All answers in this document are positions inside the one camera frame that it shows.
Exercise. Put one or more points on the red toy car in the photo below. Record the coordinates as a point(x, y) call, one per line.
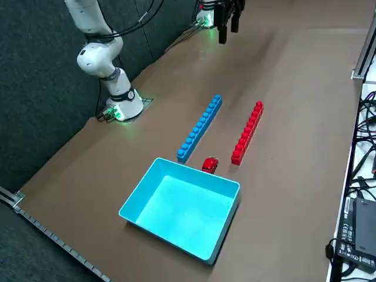
point(209, 166)

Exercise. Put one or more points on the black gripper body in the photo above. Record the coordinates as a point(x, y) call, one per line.
point(229, 3)

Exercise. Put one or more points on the aluminium table edge rail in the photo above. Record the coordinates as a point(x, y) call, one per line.
point(58, 241)

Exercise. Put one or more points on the blue building block row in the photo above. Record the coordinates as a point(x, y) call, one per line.
point(199, 129)

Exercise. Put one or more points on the black power adapter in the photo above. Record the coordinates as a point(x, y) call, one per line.
point(359, 232)

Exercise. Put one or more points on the cyan plastic bin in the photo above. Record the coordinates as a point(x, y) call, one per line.
point(182, 205)

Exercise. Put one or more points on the aluminium frame profile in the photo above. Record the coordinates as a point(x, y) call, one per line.
point(364, 53)

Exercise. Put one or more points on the red building block row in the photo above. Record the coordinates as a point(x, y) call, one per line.
point(246, 135)

